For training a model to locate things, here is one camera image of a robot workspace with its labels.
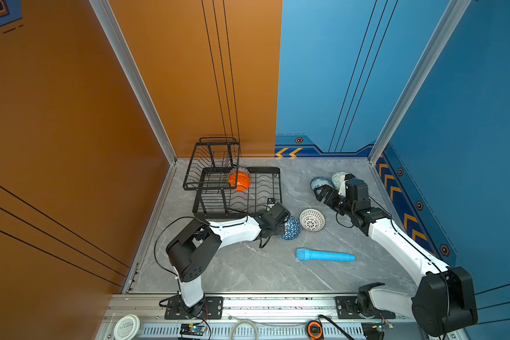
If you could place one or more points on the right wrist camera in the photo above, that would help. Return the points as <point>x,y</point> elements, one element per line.
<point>353,190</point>

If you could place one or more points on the orange plastic bowl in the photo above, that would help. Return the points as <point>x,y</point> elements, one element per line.
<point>239,179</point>

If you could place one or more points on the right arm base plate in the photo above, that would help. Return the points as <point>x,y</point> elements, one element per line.
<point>349,308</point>

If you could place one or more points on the light blue plastic cylinder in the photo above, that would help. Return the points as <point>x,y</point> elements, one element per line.
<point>303,254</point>

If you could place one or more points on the blue floral white bowl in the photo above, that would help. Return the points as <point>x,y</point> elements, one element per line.
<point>321,183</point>

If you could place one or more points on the green circuit board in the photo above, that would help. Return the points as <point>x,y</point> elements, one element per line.
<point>193,331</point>
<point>382,327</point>

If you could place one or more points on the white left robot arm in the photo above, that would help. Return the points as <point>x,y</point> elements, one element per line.
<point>192,250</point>

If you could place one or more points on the black metal dish rack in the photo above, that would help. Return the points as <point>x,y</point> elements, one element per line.
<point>207,175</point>

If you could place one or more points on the green circuit board left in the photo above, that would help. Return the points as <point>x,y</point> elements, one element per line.
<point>193,331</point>

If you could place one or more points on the green circuit board right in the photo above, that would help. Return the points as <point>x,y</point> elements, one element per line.
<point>382,327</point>

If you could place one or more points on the white round lid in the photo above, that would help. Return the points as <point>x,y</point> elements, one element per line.
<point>127,328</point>

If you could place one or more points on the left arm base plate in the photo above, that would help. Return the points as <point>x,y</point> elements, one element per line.
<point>209,308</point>

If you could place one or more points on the blue geometric patterned bowl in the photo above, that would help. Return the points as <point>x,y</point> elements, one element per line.
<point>293,228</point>

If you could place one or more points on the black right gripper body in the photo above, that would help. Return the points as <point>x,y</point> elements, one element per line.
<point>337,202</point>

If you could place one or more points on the white lattice patterned bowl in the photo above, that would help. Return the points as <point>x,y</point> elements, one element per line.
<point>312,220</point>

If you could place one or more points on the green patterned white bowl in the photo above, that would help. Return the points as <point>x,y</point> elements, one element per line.
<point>339,180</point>

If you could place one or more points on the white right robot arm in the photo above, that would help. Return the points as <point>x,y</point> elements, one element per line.
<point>444,300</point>

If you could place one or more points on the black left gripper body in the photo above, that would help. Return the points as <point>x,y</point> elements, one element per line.
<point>278,229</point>

